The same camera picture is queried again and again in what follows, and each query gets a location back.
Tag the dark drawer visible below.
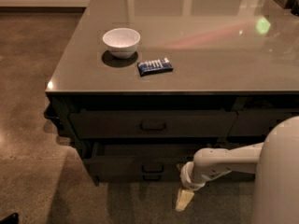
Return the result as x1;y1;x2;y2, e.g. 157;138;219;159
83;144;200;184
69;110;237;139
229;109;299;136

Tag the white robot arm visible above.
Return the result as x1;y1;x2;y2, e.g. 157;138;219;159
176;117;299;224

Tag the dark drawer cabinet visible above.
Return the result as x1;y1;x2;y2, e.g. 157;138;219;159
43;0;299;187

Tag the blue snack packet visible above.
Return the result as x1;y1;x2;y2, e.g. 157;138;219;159
136;58;173;77

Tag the white ceramic bowl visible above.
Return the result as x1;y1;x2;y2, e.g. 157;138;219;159
102;28;141;59

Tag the dark object floor corner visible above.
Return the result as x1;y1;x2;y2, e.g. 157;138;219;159
0;213;19;224

